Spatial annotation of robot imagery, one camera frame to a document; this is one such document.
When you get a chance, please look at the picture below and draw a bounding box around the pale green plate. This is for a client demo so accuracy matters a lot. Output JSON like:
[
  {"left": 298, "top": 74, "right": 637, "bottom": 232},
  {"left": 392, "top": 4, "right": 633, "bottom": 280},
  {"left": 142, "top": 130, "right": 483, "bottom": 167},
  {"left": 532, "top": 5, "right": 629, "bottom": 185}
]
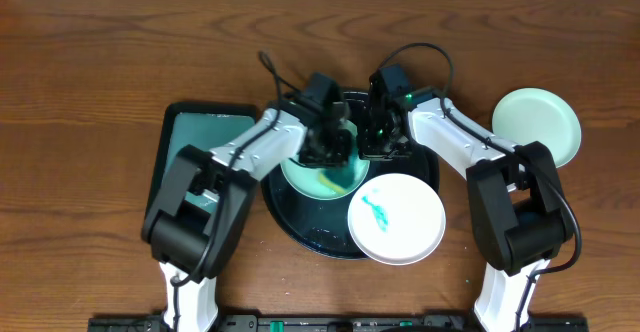
[{"left": 280, "top": 121, "right": 370, "bottom": 200}]

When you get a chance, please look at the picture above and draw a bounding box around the green yellow sponge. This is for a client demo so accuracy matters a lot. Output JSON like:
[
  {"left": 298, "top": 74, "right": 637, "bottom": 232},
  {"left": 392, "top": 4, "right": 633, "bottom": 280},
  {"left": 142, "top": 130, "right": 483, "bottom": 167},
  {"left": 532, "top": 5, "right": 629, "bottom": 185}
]
[{"left": 318, "top": 166, "right": 356, "bottom": 195}]

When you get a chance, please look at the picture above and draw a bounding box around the mint green plate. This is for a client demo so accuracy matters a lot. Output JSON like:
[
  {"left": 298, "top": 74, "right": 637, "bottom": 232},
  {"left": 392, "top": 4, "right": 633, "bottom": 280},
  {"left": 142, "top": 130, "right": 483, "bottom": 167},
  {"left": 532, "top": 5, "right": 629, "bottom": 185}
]
[{"left": 491, "top": 87, "right": 582, "bottom": 167}]

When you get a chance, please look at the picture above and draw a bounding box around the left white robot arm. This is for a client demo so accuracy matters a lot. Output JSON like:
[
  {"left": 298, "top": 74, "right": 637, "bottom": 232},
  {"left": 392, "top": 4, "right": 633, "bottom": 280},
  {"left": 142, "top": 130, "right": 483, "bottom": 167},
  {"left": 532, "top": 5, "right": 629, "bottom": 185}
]
[{"left": 141, "top": 105, "right": 353, "bottom": 331}]

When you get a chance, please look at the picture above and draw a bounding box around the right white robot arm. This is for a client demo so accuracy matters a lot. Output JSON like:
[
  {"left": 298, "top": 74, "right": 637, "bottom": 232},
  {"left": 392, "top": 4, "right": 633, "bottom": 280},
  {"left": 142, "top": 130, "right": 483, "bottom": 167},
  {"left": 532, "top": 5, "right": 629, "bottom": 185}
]
[{"left": 356, "top": 92, "right": 584, "bottom": 331}]

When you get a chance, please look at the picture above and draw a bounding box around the dark rectangular water tray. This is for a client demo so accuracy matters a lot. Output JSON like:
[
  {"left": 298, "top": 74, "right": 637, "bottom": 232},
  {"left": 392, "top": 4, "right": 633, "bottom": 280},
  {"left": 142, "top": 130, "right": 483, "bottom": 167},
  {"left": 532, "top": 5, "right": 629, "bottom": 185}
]
[{"left": 145, "top": 101, "right": 258, "bottom": 211}]

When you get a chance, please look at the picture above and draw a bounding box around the white plate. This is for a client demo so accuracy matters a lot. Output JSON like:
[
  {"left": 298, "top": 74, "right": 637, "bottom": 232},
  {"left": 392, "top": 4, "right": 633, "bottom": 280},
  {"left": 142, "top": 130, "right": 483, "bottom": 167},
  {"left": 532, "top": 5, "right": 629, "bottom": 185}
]
[{"left": 347, "top": 173, "right": 446, "bottom": 266}]

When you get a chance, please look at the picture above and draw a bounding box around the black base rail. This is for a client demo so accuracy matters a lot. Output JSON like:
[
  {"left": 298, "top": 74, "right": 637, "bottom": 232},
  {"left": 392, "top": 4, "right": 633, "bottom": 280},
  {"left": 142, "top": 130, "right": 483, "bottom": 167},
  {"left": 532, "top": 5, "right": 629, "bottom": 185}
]
[{"left": 87, "top": 313, "right": 589, "bottom": 332}]

